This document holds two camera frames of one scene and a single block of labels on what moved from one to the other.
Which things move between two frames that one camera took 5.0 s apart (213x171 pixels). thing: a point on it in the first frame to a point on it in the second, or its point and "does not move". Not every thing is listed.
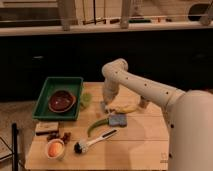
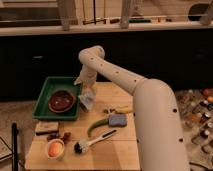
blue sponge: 118,120 does not move
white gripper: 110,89 to 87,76
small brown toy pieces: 55,135 does not move
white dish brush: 81,147 does not move
